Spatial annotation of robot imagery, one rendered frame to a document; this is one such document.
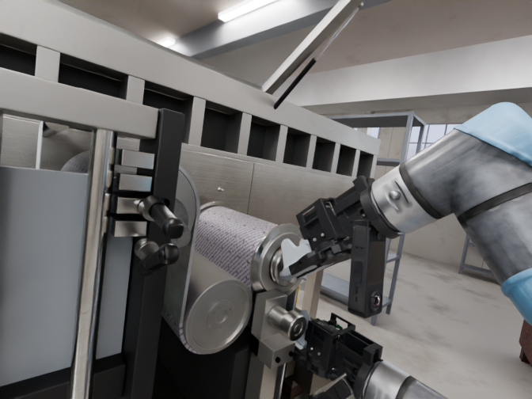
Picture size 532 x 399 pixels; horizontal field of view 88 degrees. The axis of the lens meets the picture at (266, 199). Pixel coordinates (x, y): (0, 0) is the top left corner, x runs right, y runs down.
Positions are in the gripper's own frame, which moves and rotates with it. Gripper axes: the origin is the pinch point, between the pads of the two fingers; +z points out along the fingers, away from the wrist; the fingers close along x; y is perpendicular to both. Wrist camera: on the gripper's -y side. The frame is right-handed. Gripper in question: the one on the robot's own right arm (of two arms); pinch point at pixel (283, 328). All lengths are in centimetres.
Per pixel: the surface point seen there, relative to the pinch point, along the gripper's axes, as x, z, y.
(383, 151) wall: -681, 340, 147
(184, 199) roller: 26.0, -1.9, 26.5
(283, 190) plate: -23.2, 30.0, 27.5
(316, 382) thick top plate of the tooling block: -5.5, -6.5, -9.8
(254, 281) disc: 12.4, -3.0, 13.4
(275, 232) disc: 9.4, -3.0, 21.8
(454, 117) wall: -700, 192, 233
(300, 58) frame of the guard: -12, 19, 64
